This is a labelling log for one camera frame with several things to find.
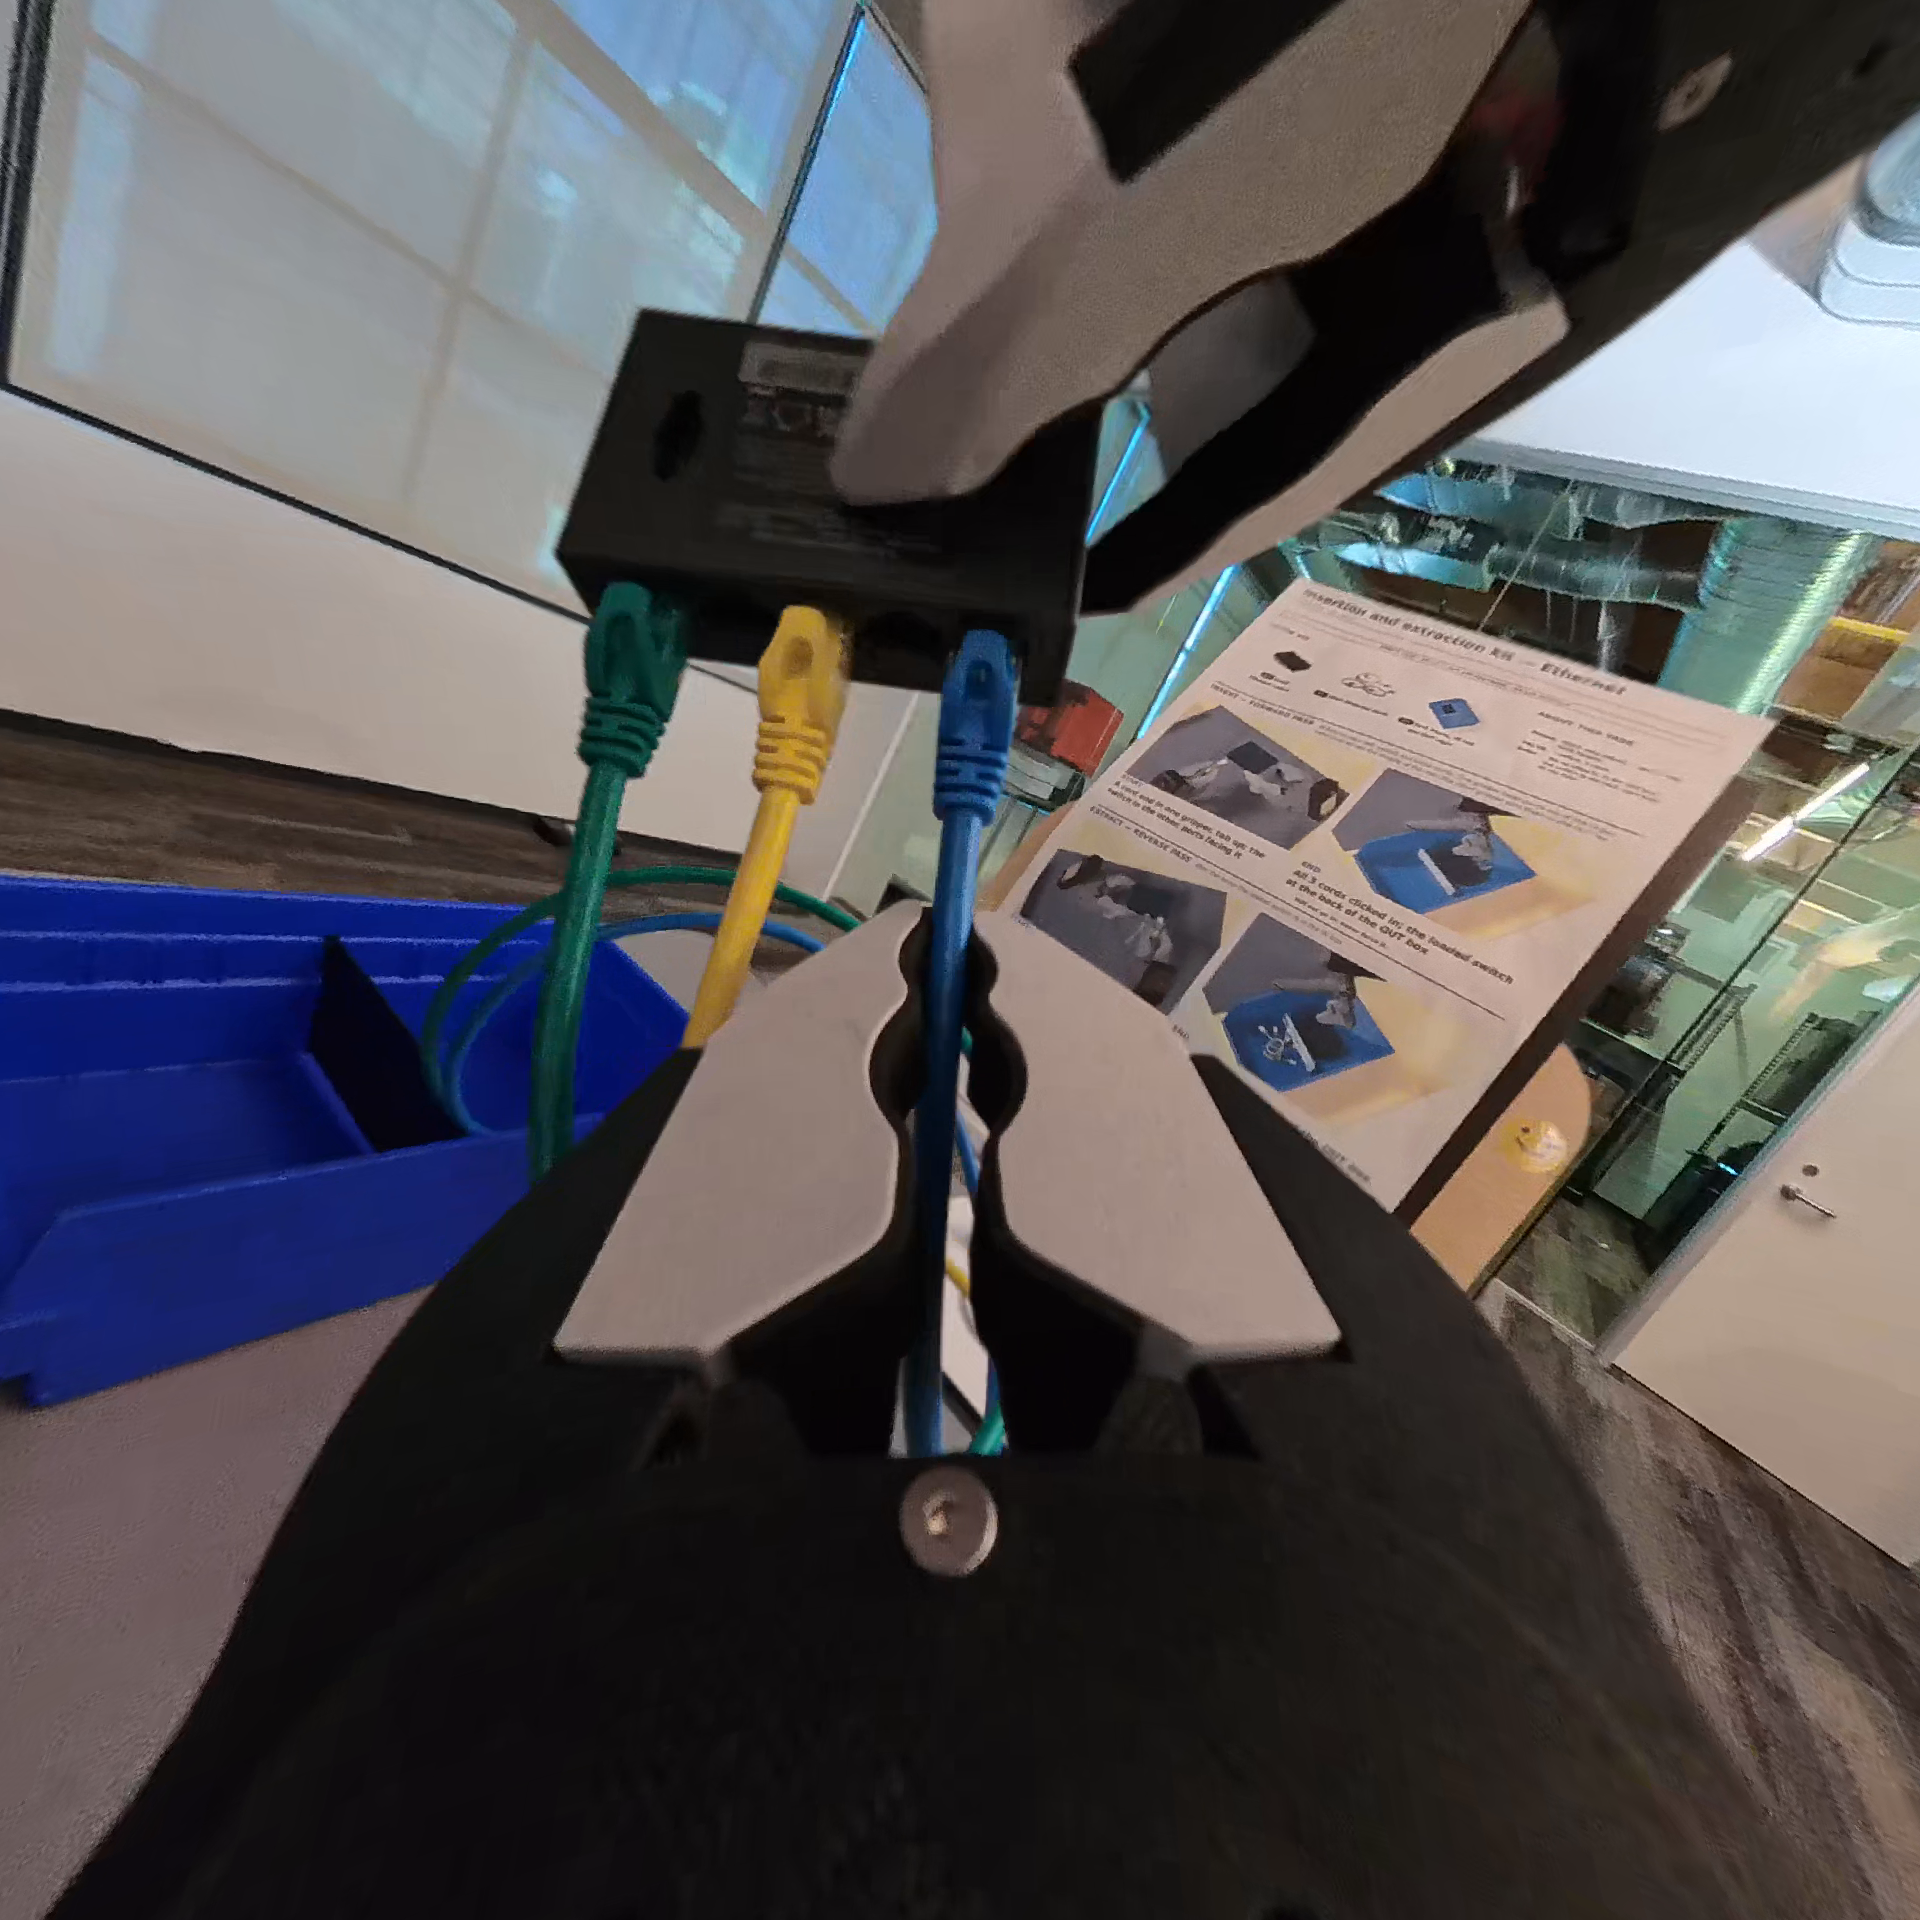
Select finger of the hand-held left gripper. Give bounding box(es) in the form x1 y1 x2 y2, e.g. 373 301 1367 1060
832 0 1445 504
1083 271 1572 620

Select yellow ethernet cable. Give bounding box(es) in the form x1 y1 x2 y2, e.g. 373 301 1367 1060
677 601 979 1306

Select blue plastic bin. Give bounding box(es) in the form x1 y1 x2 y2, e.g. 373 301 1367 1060
0 876 697 1404

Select orange box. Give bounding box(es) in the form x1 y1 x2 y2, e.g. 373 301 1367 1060
1018 694 1126 773

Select black bin divider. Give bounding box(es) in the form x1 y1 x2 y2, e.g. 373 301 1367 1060
309 935 466 1151

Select black network switch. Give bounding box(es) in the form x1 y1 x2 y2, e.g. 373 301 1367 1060
555 308 1109 711

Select silver ventilation duct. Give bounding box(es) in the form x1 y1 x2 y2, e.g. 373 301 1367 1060
1380 464 1920 716

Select white ceiling device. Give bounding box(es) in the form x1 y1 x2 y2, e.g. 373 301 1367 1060
1818 148 1920 324

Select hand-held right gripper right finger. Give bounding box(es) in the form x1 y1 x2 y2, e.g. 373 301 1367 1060
969 941 1344 1459

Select instruction poster stand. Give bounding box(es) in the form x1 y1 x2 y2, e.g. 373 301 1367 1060
975 578 1781 1298

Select white door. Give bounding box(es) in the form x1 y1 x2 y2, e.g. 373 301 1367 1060
1596 971 1920 1569

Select green ethernet cable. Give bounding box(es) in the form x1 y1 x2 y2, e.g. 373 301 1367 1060
422 579 1011 1460

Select blue ethernet cable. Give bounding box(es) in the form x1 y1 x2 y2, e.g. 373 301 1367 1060
428 629 1028 1460

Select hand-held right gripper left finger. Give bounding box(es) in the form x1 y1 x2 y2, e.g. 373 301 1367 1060
550 900 935 1459

